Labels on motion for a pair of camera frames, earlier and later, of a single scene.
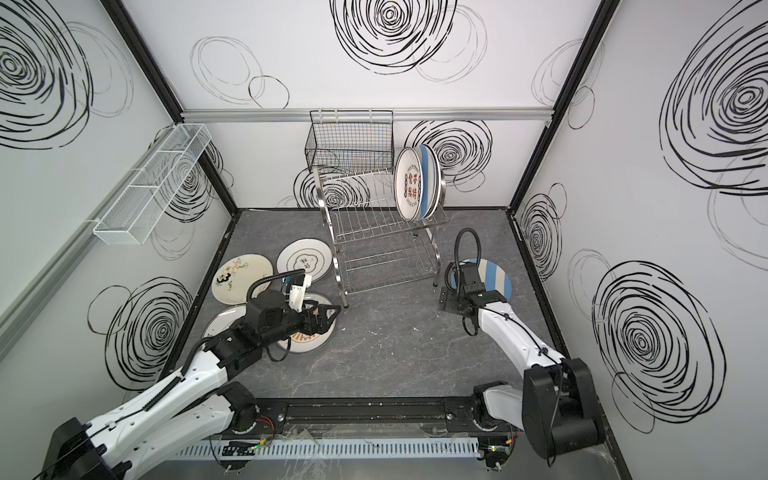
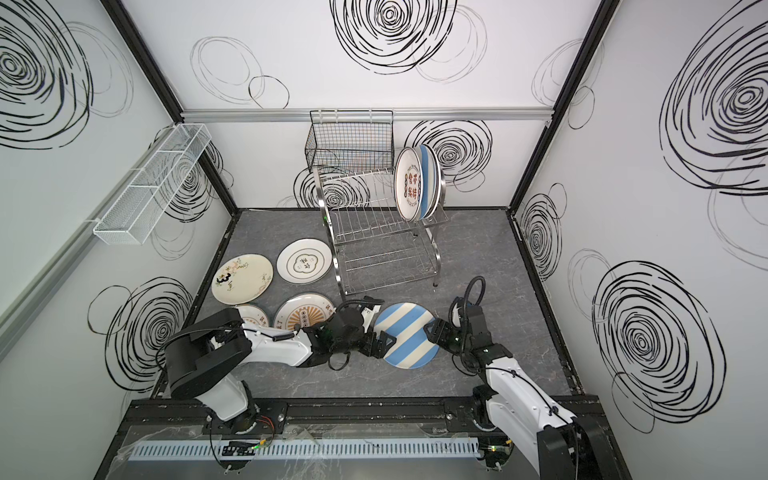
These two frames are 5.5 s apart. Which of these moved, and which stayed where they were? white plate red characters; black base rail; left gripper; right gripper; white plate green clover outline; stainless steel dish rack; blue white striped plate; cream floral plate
Moved: left gripper; right gripper
Stayed: white plate green clover outline; cream floral plate; black base rail; blue white striped plate; stainless steel dish rack; white plate red characters
